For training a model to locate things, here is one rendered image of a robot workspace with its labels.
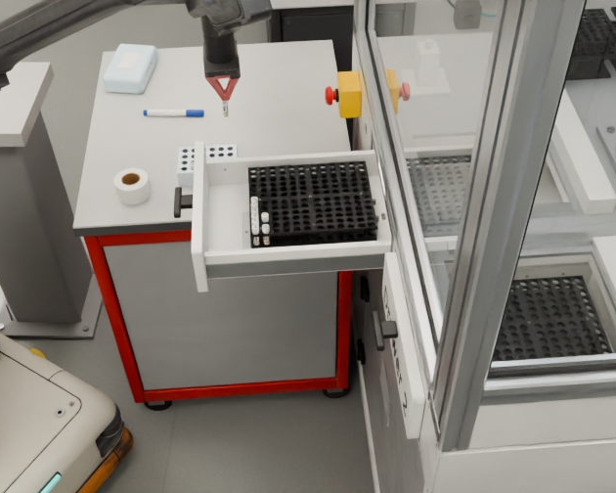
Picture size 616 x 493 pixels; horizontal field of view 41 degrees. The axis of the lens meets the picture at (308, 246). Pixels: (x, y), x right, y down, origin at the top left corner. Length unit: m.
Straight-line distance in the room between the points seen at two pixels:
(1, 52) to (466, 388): 0.75
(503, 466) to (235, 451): 1.13
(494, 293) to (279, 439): 1.41
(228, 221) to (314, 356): 0.63
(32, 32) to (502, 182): 0.67
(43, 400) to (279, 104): 0.89
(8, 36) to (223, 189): 0.58
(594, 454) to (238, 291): 0.93
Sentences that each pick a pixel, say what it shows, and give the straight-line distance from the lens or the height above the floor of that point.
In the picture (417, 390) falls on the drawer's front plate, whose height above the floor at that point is 0.93.
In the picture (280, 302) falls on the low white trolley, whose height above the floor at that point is 0.46.
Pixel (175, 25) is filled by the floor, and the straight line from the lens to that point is 3.69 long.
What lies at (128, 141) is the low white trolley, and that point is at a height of 0.76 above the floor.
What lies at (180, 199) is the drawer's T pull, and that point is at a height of 0.91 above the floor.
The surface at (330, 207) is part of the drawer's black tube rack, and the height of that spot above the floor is 0.90.
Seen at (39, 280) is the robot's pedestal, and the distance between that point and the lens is 2.39.
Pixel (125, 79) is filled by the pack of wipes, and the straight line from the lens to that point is 1.98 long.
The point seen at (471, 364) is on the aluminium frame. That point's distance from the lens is 0.97.
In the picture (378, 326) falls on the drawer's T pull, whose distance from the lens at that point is 1.27.
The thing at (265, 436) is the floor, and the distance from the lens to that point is 2.22.
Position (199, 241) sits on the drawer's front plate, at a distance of 1.38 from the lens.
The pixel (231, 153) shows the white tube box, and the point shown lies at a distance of 1.74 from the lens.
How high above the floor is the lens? 1.92
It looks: 47 degrees down
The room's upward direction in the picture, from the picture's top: 1 degrees counter-clockwise
